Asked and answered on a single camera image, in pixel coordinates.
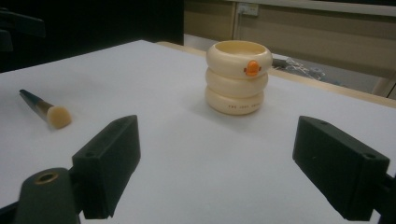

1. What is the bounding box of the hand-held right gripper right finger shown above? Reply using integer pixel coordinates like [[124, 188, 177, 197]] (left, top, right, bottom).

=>
[[291, 115, 390, 222]]

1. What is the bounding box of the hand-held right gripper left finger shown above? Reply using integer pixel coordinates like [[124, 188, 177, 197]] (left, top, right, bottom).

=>
[[71, 114, 142, 220]]

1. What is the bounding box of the makeup brush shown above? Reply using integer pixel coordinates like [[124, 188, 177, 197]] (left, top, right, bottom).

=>
[[19, 89, 73, 130]]

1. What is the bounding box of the cream ringed duck holder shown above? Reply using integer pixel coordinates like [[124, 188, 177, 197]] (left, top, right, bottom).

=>
[[204, 39, 274, 117]]

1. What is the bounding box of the black chair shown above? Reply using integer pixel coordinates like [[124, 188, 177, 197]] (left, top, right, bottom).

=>
[[0, 7, 47, 53]]

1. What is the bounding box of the bundle of cables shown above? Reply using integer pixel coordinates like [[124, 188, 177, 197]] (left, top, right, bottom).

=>
[[272, 57, 326, 81]]

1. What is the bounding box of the wall socket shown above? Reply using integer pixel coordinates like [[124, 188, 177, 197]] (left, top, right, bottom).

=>
[[236, 2, 260, 17]]

